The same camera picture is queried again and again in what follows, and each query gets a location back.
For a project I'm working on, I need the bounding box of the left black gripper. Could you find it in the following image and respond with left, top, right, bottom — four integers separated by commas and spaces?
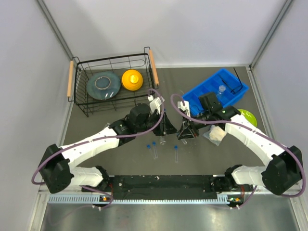
136, 111, 179, 136

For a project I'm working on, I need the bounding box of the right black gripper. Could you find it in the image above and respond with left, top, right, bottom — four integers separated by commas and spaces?
177, 110, 212, 140

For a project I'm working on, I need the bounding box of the glass stirring rod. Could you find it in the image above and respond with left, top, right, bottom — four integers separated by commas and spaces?
159, 136, 166, 145

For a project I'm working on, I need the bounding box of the plastic bag of cotton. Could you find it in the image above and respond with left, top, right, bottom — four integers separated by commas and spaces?
203, 125, 227, 146

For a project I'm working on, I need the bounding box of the small clear glass flask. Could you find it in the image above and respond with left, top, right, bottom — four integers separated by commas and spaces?
216, 85, 226, 99

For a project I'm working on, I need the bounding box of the black wire ring stand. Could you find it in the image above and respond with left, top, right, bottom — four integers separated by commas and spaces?
218, 67, 244, 95

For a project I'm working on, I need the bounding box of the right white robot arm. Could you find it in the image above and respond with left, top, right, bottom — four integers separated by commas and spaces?
172, 92, 307, 197

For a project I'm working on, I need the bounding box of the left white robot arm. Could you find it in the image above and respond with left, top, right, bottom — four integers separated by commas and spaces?
39, 103, 177, 194

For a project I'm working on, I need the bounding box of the blue-capped test tube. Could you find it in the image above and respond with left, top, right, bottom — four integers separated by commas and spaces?
147, 144, 154, 157
174, 145, 179, 163
152, 142, 158, 159

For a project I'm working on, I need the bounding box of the blue plastic divided bin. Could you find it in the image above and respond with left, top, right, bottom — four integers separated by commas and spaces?
182, 69, 249, 116

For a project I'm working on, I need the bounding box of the orange ribbed bowl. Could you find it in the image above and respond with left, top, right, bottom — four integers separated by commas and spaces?
121, 69, 143, 91

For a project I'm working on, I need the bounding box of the lime green plate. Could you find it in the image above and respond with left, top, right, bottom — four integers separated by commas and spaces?
238, 109, 257, 127

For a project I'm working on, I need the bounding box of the blue ceramic plate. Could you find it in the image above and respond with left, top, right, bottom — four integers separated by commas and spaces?
86, 71, 121, 100

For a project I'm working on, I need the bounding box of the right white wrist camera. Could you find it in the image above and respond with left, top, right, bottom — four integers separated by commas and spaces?
177, 101, 191, 117

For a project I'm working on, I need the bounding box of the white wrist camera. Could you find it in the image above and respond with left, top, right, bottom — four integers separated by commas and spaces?
148, 95, 165, 114
177, 101, 191, 117

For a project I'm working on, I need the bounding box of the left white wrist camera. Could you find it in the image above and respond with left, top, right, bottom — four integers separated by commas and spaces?
148, 95, 165, 114

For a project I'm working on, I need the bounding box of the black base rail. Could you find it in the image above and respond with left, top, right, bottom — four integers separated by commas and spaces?
111, 175, 231, 200

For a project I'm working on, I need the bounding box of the black wire basket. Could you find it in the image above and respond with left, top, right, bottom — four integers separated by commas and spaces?
67, 47, 159, 116

